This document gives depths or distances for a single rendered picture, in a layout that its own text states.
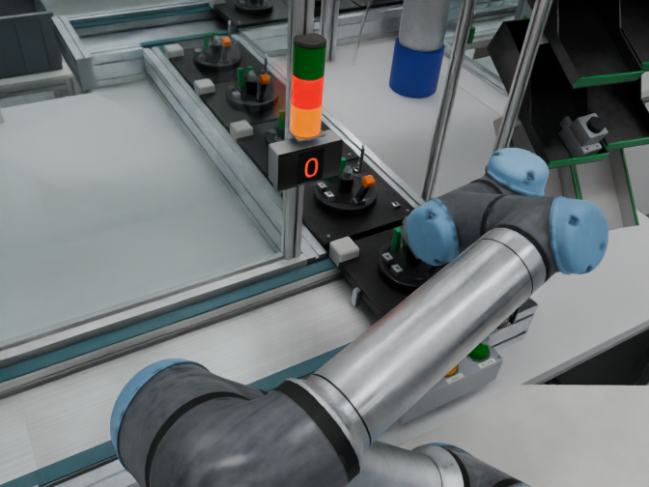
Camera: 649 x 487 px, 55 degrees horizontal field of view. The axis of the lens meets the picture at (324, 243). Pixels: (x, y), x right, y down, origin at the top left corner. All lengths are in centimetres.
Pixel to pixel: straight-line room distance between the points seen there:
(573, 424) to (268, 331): 57
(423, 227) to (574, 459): 60
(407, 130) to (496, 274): 132
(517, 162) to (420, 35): 123
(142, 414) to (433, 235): 36
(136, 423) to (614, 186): 115
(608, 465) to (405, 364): 73
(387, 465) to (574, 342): 71
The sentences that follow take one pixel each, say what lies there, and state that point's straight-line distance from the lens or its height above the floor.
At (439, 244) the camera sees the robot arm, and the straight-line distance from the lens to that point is 72.
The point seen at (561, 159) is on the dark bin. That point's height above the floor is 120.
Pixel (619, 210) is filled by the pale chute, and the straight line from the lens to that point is 149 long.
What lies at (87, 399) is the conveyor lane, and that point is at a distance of 112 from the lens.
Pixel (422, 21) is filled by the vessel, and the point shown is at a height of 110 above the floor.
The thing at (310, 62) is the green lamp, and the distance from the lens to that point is 97.
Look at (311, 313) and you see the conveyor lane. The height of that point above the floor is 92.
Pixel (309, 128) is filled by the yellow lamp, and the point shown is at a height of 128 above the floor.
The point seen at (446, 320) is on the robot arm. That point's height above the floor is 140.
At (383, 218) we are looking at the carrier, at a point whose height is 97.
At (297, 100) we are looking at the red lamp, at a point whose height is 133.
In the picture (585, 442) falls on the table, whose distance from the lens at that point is 123.
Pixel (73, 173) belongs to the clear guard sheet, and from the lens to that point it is 98.
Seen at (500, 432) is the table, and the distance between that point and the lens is 118.
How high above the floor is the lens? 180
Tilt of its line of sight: 41 degrees down
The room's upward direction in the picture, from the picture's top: 5 degrees clockwise
